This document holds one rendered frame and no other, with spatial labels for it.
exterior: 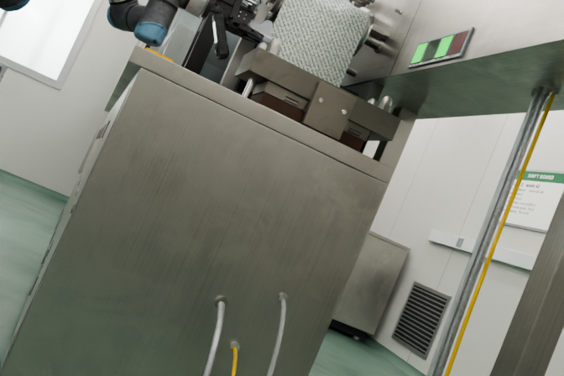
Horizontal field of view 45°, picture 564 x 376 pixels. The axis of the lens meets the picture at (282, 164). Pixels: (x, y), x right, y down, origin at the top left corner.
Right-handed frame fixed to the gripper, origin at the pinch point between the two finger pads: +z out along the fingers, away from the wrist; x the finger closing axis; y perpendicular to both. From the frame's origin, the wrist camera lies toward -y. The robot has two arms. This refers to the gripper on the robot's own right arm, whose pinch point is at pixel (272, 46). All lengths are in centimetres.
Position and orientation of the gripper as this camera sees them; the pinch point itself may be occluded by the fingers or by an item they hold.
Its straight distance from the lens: 183.3
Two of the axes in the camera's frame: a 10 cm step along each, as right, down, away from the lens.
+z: 8.8, 4.0, 2.6
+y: 4.0, -9.1, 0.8
